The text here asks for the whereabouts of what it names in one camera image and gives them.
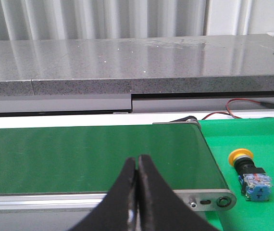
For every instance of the white pleated curtain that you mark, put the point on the white pleated curtain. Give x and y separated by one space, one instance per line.
110 19

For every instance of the green conveyor belt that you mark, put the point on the green conveyor belt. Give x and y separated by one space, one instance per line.
98 158

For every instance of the bright green mat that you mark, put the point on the bright green mat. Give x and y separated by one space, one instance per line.
257 135

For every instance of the aluminium conveyor frame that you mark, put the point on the aluminium conveyor frame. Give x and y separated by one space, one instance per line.
199 201

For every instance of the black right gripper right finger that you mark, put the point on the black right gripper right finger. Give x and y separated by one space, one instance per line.
160 209

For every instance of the yellow push button switch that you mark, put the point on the yellow push button switch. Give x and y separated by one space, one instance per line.
255 183

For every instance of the grey granite counter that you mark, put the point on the grey granite counter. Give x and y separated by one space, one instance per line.
134 75

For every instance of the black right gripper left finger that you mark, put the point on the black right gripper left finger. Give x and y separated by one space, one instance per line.
118 209

